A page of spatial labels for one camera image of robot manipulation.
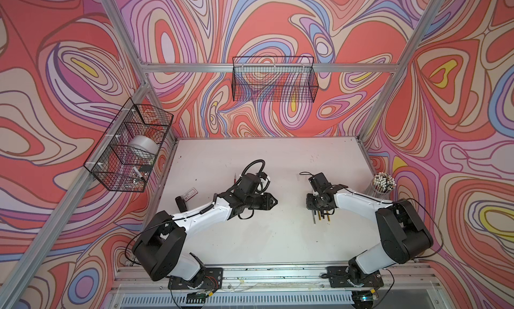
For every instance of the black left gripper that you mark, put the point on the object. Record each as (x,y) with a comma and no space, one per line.
(267,198)

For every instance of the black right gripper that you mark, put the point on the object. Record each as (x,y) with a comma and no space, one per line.
(310,205)

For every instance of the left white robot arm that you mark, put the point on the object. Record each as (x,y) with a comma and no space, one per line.
(159,247)

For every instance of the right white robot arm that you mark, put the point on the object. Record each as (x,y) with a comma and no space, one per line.
(403,234)

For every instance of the silver tape roll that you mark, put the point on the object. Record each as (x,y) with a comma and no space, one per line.
(144,147)

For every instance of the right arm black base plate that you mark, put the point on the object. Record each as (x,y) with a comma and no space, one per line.
(351,277)

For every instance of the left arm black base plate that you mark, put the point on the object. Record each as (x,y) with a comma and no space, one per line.
(209,279)

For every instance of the back black wire basket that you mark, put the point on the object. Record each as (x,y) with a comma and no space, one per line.
(268,78)

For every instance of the black wire basket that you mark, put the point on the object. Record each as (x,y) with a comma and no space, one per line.
(268,78)
(112,162)

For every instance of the left black wire basket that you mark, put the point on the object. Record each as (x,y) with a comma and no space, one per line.
(112,162)

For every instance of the aluminium frame corner post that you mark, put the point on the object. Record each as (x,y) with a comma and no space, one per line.
(147,90)

